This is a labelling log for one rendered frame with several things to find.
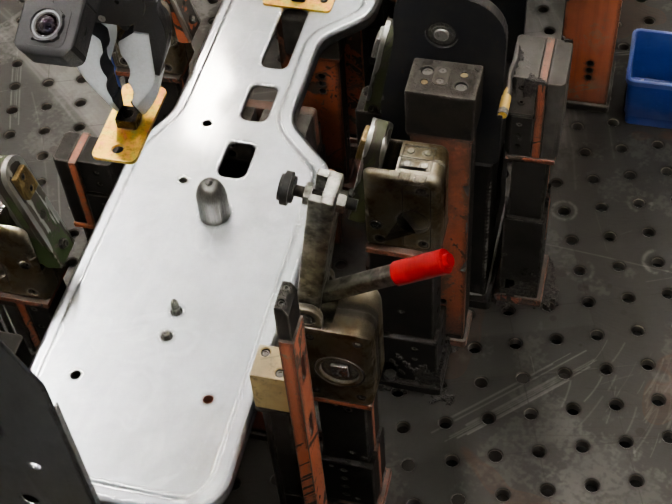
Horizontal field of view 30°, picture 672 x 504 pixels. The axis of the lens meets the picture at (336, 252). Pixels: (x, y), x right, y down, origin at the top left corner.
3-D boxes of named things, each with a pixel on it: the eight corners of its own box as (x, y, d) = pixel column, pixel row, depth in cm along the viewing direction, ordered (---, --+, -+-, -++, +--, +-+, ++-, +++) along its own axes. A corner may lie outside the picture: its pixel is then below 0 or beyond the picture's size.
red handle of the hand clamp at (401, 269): (304, 271, 114) (448, 232, 105) (318, 286, 116) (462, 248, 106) (292, 308, 112) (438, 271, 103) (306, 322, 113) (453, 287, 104)
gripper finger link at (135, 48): (195, 78, 104) (173, -16, 97) (171, 125, 100) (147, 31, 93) (159, 75, 105) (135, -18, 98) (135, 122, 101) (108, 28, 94)
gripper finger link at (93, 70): (142, 73, 105) (131, -18, 98) (117, 119, 101) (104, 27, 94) (107, 67, 105) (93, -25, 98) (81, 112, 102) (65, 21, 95)
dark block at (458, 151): (417, 306, 157) (414, 54, 124) (472, 315, 155) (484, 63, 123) (408, 338, 154) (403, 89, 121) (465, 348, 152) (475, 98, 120)
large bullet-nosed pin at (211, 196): (207, 209, 131) (198, 166, 126) (236, 214, 130) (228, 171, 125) (197, 232, 129) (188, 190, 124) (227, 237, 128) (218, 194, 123)
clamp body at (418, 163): (374, 330, 155) (362, 116, 126) (466, 346, 153) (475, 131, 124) (357, 392, 149) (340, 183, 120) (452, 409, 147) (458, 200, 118)
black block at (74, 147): (105, 278, 163) (53, 117, 140) (183, 291, 161) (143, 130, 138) (83, 327, 158) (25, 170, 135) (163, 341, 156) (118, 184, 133)
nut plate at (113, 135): (125, 84, 105) (122, 74, 104) (168, 90, 104) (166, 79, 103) (90, 159, 100) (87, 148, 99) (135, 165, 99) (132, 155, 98)
